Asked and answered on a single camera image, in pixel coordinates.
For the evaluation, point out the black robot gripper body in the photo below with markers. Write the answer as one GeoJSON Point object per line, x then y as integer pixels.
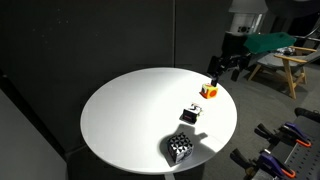
{"type": "Point", "coordinates": [235, 45]}

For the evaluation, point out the black white triangle foam cube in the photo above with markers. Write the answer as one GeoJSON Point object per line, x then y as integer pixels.
{"type": "Point", "coordinates": [180, 147]}

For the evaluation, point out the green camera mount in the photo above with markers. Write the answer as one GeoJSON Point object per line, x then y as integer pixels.
{"type": "Point", "coordinates": [270, 41]}

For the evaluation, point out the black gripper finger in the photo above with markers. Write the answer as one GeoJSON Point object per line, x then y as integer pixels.
{"type": "Point", "coordinates": [214, 68]}
{"type": "Point", "coordinates": [236, 74]}

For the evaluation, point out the wooden armchair grey cushion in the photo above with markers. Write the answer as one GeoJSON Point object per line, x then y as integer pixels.
{"type": "Point", "coordinates": [286, 65]}

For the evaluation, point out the orange circle foam cube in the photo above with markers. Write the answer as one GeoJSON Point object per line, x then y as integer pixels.
{"type": "Point", "coordinates": [209, 91]}

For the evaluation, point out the black cylinder object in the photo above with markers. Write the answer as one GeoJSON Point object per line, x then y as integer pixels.
{"type": "Point", "coordinates": [308, 114]}

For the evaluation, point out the checkered fox foam cube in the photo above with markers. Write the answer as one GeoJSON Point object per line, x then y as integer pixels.
{"type": "Point", "coordinates": [192, 115]}

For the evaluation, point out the purple black spring clamp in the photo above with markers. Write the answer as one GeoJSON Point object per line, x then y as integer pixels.
{"type": "Point", "coordinates": [290, 133]}
{"type": "Point", "coordinates": [266, 163]}

